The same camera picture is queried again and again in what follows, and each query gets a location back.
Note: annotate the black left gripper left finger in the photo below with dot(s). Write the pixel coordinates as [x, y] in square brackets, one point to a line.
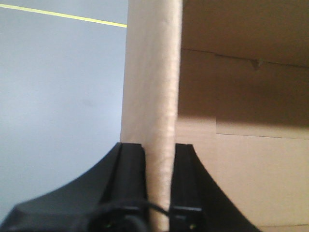
[106, 198]

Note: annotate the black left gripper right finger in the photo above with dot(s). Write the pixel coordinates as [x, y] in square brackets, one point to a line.
[197, 204]

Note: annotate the brown EcoFlow cardboard box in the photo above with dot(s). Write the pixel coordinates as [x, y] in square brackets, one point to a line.
[230, 77]

